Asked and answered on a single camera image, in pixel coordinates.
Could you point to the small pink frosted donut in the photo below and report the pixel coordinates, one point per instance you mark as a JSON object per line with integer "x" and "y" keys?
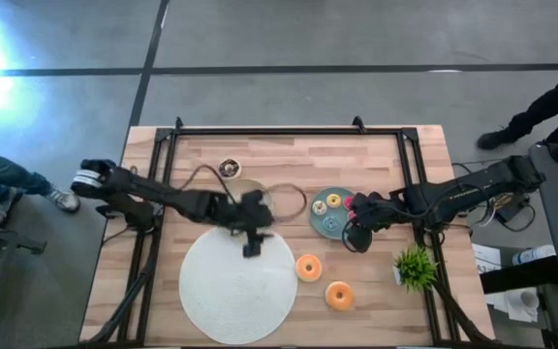
{"x": 347, "y": 201}

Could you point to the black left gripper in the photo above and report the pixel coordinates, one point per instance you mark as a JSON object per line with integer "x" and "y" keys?
{"x": 250, "y": 213}

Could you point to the teal round plate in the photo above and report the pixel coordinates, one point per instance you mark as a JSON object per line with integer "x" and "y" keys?
{"x": 321, "y": 231}

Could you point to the white round woven placemat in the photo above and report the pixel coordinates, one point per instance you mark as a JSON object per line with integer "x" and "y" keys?
{"x": 238, "y": 295}

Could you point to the white paper sheets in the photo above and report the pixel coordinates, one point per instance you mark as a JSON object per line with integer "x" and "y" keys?
{"x": 489, "y": 264}

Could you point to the large orange donut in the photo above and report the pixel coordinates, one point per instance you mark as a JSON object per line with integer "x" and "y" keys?
{"x": 300, "y": 268}
{"x": 332, "y": 296}

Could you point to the black table clamp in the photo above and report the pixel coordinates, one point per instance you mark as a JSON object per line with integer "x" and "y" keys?
{"x": 178, "y": 123}
{"x": 357, "y": 123}

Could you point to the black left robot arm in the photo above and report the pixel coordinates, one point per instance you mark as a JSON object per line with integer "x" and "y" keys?
{"x": 163, "y": 194}

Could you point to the white and blue bottle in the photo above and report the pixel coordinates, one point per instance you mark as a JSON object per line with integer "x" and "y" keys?
{"x": 533, "y": 253}

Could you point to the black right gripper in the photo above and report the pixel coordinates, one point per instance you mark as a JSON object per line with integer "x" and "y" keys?
{"x": 381, "y": 211}

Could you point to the small chocolate frosted donut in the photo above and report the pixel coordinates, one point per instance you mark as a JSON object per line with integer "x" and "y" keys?
{"x": 224, "y": 169}

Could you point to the small blue frosted donut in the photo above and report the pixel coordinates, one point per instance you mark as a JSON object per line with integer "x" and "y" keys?
{"x": 326, "y": 223}

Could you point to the black control box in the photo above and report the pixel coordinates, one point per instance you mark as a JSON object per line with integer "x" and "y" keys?
{"x": 514, "y": 208}

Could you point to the small yellow frosted donut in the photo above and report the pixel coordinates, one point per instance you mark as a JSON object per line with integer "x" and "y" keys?
{"x": 329, "y": 200}

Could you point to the person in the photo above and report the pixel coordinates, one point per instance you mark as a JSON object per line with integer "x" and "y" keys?
{"x": 550, "y": 106}
{"x": 3, "y": 174}

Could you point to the cream round plate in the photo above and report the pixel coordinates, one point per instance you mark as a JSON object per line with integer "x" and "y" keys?
{"x": 250, "y": 186}

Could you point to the white paper cup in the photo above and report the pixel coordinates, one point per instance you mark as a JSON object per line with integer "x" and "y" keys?
{"x": 529, "y": 299}

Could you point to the green plant in white pot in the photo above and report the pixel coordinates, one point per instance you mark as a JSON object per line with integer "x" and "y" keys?
{"x": 415, "y": 268}

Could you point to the black aluminium rig frame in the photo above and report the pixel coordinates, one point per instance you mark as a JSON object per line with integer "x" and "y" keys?
{"x": 308, "y": 131}

